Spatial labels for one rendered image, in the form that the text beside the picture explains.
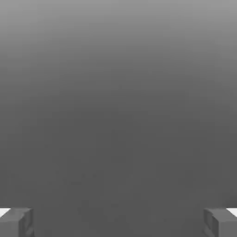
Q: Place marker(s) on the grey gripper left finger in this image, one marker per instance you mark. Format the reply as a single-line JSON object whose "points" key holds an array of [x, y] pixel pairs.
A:
{"points": [[13, 224]]}

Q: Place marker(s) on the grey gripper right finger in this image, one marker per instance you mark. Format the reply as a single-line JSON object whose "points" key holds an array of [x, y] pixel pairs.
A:
{"points": [[224, 224]]}

